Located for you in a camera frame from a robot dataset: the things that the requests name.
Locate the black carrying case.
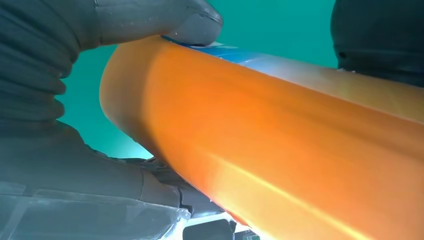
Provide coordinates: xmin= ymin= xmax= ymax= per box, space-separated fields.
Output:
xmin=182 ymin=219 xmax=237 ymax=240

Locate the white table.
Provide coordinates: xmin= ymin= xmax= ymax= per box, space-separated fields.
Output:
xmin=185 ymin=211 xmax=233 ymax=228

